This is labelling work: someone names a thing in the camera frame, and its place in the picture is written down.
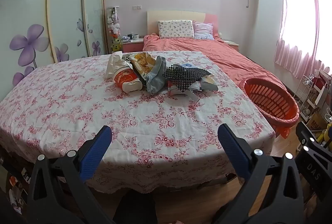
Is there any white red wrapper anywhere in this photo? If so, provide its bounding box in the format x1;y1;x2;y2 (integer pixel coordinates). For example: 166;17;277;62
166;81;199;103

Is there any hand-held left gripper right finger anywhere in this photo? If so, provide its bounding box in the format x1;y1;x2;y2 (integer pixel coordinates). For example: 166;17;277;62
217;124;305;224

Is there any pink curtain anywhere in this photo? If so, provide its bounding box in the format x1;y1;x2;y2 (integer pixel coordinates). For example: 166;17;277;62
275;0;332;79

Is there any bed with pink cover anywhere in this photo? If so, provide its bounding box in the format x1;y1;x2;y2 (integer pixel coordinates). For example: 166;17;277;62
143;34;288;92

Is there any grey blue sock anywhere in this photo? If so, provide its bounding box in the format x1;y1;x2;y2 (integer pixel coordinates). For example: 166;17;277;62
145;56;167;95

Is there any white wire rack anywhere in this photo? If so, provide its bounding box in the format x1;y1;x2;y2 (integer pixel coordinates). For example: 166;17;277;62
293;69;332;121

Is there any beige pink headboard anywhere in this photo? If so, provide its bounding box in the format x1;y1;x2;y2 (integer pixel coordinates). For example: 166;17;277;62
147;10;218;38

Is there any wardrobe with purple flower doors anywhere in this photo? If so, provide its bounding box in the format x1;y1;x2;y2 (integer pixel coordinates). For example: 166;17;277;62
0;0;108;87

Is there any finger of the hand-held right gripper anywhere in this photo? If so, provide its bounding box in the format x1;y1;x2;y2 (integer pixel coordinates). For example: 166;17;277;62
296;122;332;156

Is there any clear tube of plush toys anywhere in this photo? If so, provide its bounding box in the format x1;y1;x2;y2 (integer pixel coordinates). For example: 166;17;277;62
106;6;122;40

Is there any orange white noodle bowl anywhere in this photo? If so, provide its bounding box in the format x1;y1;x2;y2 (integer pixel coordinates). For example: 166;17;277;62
114;66;143;92

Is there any pink striped pillow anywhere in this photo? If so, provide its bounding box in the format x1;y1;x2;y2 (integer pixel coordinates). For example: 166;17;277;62
193;22;215;40

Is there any yellow snack packet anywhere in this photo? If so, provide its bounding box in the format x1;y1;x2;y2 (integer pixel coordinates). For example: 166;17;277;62
127;52;159;79

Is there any beige blue packet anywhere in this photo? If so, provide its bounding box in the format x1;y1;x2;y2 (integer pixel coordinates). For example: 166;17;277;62
197;75;219;91

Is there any floral tablecloth table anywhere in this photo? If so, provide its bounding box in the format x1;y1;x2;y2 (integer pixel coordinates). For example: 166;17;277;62
0;51;276;195

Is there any yellow plush toy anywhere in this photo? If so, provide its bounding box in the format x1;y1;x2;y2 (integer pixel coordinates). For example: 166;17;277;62
111;38;122;53

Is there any floral pillow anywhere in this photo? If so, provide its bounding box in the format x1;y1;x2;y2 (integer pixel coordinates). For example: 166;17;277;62
158;20;195;39

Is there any brown cardboard box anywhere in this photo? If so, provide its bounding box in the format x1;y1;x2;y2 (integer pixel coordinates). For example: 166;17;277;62
307;111;328;134

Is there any pink nightstand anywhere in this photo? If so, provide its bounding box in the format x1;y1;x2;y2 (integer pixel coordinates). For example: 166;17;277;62
121;38;144;53
220;39;239;52

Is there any orange plastic basket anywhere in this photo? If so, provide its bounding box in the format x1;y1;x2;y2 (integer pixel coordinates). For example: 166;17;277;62
242;78;300;139

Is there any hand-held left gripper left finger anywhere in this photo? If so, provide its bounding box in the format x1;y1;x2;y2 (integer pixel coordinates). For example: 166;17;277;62
26;125;116;224

